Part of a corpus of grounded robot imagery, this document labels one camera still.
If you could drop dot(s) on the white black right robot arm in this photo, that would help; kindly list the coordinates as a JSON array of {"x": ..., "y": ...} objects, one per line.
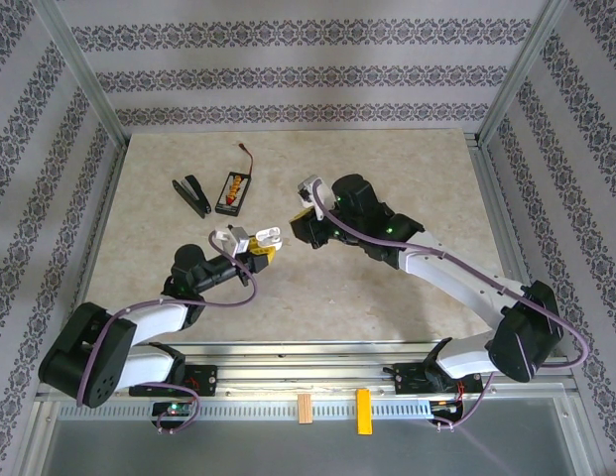
[{"x": 461, "y": 277}]

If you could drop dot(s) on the grey metal panel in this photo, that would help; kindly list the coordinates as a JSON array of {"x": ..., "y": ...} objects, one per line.
[{"x": 287, "y": 451}]

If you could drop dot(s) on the black board yellow connectors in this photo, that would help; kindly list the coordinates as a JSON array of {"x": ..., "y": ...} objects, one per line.
[{"x": 233, "y": 192}]

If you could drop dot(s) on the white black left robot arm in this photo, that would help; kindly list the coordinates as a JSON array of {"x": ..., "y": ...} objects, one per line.
[{"x": 159, "y": 317}]

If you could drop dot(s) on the yellow plastic block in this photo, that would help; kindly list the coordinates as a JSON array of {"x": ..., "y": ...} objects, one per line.
[{"x": 364, "y": 411}]

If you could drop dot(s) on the small lit circuit board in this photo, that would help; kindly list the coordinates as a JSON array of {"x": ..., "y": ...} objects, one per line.
[
  {"x": 173, "y": 409},
  {"x": 444, "y": 405}
]

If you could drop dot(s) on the aluminium side rail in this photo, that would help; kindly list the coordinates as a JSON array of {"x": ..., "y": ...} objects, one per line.
[
  {"x": 496, "y": 198},
  {"x": 100, "y": 233}
]

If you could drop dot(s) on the small wooden block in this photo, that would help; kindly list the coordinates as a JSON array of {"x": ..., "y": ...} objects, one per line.
[{"x": 305, "y": 409}]

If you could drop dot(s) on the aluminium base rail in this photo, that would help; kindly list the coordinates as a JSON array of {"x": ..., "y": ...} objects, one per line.
[{"x": 307, "y": 367}]

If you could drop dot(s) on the black stapler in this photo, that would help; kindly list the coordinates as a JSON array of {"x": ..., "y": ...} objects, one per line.
[{"x": 194, "y": 187}]

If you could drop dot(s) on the aluminium frame post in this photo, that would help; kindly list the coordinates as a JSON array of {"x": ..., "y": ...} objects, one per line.
[
  {"x": 519, "y": 74},
  {"x": 87, "y": 74}
]

